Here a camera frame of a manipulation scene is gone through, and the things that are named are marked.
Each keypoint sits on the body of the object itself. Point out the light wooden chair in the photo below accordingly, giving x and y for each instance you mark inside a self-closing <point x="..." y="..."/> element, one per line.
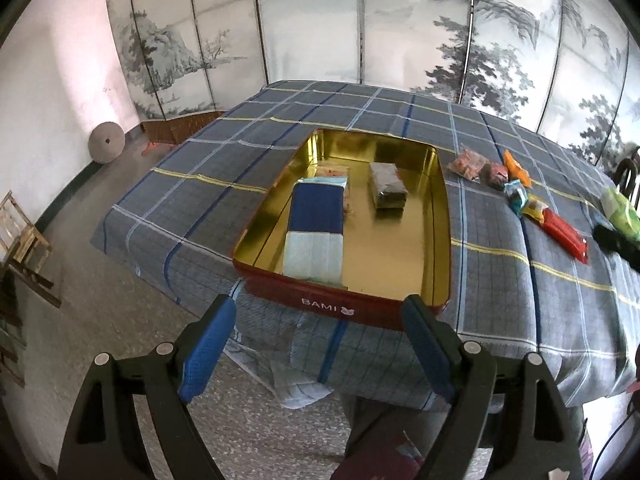
<point x="25" y="240"/>

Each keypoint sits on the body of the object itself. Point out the brown wrapped snack block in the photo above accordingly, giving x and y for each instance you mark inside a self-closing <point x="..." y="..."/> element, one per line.
<point x="387" y="185"/>

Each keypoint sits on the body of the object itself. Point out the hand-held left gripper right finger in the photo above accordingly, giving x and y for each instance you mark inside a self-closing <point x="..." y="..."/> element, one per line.
<point x="425" y="345"/>

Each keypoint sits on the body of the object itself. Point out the green packet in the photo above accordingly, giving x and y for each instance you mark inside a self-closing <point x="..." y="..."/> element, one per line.
<point x="622" y="210"/>

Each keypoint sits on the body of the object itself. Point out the plaid grey blue tablecloth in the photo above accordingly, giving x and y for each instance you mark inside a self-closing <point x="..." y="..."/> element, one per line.
<point x="500" y="300"/>

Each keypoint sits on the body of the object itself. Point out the teal snack packet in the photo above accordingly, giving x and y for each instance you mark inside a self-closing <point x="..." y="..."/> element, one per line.
<point x="515" y="195"/>

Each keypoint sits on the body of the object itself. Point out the dark wooden chair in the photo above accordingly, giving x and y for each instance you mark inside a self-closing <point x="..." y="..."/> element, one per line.
<point x="627" y="172"/>

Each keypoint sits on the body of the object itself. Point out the clear packet of red candy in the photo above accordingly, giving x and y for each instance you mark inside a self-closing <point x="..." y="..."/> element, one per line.
<point x="467" y="164"/>

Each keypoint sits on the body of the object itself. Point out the dark red snack packet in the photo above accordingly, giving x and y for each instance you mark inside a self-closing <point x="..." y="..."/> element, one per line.
<point x="495" y="175"/>

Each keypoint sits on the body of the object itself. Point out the orange snack packet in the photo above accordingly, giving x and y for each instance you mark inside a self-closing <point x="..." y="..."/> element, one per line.
<point x="515" y="167"/>

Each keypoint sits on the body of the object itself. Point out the painted folding screen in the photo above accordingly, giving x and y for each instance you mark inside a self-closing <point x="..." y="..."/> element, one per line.
<point x="310" y="25"/>

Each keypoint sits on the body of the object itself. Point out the long red snack packet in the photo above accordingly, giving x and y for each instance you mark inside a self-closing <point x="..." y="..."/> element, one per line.
<point x="565" y="235"/>

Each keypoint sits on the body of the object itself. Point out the round stone wheel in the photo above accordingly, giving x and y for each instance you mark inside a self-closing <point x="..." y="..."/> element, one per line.
<point x="106" y="142"/>

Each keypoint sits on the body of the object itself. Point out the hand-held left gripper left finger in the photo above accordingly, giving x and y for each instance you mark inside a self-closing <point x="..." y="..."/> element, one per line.
<point x="210" y="350"/>

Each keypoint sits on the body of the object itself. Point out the blue and white packet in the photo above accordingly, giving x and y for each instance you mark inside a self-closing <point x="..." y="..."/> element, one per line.
<point x="317" y="210"/>

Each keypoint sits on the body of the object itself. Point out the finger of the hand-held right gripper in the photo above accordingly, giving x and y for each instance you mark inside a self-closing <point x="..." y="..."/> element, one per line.
<point x="617" y="246"/>

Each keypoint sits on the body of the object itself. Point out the red tin box gold inside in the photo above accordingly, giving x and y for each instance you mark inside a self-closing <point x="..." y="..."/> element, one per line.
<point x="400" y="240"/>

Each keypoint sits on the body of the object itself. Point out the yellow and white snack packet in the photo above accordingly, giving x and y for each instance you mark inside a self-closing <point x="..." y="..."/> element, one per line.
<point x="535" y="207"/>

